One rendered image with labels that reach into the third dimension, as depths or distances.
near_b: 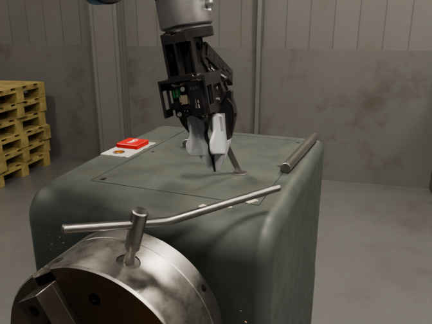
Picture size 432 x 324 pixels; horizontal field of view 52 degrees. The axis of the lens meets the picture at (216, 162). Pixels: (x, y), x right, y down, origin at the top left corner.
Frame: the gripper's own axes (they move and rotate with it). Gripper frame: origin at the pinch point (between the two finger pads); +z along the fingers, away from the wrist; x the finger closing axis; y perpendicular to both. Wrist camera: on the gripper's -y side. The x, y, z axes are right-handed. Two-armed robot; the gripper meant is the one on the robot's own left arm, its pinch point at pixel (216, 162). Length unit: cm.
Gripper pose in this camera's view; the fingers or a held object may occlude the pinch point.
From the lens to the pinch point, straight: 68.4
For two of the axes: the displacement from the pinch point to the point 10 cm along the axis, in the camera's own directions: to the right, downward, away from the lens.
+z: 1.6, 9.6, 2.4
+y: -3.6, 2.8, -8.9
